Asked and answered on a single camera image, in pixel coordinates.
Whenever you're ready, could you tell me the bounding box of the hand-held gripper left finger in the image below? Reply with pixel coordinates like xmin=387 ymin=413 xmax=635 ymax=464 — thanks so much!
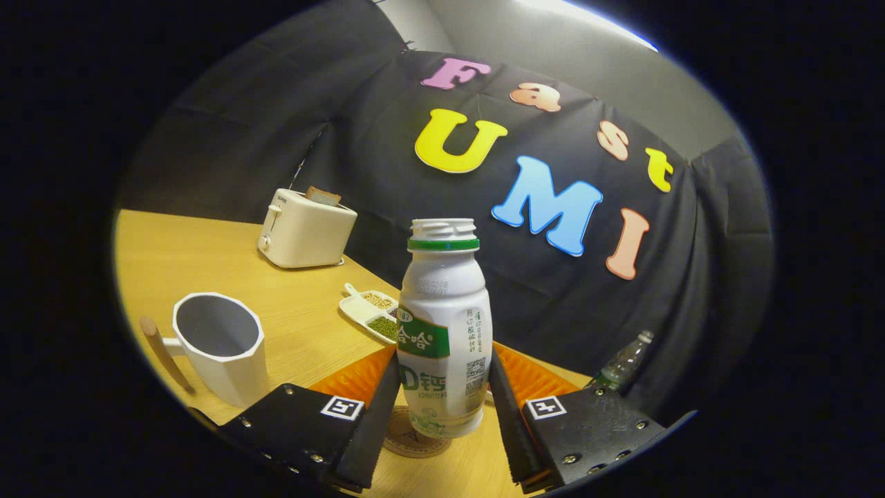
xmin=218 ymin=344 xmax=403 ymax=494

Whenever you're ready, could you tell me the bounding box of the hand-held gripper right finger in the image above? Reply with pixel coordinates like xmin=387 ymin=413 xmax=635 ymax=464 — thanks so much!
xmin=488 ymin=342 xmax=670 ymax=495

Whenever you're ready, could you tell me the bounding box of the round wooden coaster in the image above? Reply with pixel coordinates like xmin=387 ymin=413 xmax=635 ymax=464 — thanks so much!
xmin=382 ymin=406 xmax=454 ymax=459

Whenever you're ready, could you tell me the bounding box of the white cup wooden handle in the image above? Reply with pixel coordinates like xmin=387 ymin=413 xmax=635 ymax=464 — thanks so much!
xmin=140 ymin=292 xmax=269 ymax=409

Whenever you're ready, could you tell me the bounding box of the white juice bottle green label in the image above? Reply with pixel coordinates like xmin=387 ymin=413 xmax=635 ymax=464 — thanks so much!
xmin=395 ymin=218 xmax=494 ymax=439

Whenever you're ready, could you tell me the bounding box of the clear plastic water bottle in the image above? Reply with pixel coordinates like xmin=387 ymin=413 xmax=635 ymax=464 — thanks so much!
xmin=588 ymin=330 xmax=655 ymax=394

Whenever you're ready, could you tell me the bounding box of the white divided bean dish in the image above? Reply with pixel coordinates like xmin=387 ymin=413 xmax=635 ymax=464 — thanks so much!
xmin=338 ymin=283 xmax=400 ymax=345

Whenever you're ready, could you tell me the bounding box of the cream toaster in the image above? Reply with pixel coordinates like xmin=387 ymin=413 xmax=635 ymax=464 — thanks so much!
xmin=257 ymin=188 xmax=359 ymax=270

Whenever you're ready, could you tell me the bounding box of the wooden table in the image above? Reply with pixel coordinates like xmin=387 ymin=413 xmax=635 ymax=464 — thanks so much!
xmin=113 ymin=209 xmax=595 ymax=498

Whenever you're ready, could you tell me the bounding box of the black backdrop cloth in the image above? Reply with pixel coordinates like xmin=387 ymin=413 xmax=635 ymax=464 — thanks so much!
xmin=118 ymin=0 xmax=775 ymax=423

